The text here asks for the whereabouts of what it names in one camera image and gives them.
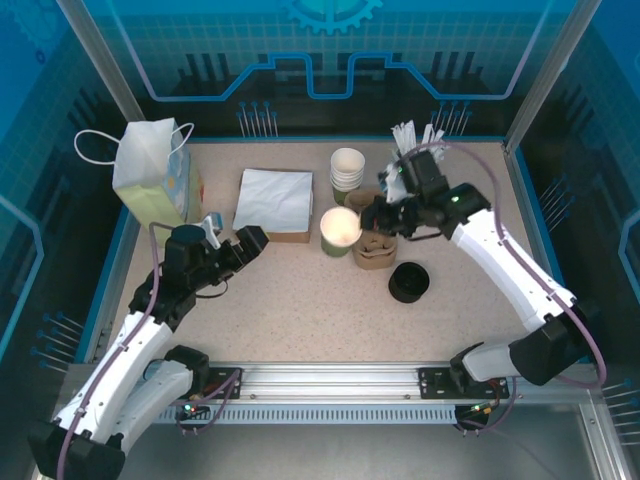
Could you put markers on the green paper coffee cup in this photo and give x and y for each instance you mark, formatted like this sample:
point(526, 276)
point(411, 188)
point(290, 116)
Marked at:
point(340, 227)

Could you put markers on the green paper gift bag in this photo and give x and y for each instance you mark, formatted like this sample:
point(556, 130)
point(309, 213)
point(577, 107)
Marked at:
point(150, 165)

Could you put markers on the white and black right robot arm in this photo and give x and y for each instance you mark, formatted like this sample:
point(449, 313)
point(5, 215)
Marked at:
point(505, 270)

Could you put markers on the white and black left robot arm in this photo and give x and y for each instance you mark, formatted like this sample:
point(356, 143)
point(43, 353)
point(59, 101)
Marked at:
point(100, 400)

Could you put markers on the stack of cardboard cup carriers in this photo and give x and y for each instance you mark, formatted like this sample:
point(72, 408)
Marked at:
point(375, 255)

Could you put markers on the brown cardboard napkin box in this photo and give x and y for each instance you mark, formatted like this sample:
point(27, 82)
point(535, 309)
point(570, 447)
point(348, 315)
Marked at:
point(290, 236)

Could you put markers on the white napkin stack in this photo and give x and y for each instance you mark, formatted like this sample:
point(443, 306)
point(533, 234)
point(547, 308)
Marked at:
point(272, 197)

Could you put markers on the stack of paper cups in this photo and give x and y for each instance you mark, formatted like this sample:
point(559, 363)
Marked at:
point(347, 167)

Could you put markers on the stack of black lids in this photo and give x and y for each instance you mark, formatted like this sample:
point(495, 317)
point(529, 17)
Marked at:
point(409, 285)

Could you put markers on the small LED circuit board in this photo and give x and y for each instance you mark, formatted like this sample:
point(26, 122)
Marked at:
point(477, 410)
point(192, 410)

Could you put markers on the blue printed backdrop panel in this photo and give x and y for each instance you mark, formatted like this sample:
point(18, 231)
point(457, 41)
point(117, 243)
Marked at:
point(320, 55)

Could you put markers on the black left mount plate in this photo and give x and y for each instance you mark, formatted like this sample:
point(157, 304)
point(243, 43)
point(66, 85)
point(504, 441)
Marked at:
point(225, 382)

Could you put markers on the black mount plate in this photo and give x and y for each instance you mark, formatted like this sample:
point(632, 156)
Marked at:
point(435, 382)
point(225, 382)

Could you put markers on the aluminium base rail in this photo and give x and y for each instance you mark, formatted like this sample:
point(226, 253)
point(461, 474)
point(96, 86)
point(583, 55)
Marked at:
point(325, 382)

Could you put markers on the black right mount plate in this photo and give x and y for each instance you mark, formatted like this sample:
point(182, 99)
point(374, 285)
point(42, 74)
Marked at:
point(435, 382)

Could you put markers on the aluminium frame post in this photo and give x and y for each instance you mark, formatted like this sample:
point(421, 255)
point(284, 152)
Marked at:
point(100, 65)
point(545, 75)

